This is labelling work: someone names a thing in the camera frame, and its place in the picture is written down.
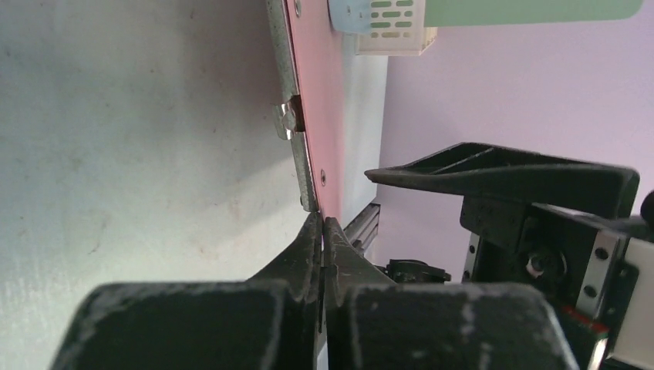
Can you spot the pink clipboard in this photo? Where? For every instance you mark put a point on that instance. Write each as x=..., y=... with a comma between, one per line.
x=308, y=53

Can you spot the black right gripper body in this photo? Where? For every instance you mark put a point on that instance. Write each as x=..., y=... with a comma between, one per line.
x=597, y=274

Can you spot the green clipboard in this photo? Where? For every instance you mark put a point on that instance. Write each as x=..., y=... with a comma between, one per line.
x=520, y=12

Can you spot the white perforated file organizer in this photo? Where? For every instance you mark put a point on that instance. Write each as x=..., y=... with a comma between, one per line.
x=383, y=27

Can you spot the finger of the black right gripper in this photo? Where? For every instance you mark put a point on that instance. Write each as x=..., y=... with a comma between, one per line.
x=519, y=176

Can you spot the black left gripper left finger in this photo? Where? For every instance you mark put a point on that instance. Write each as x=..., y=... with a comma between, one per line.
x=269, y=321

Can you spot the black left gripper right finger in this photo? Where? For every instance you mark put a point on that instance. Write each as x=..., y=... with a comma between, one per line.
x=376, y=323

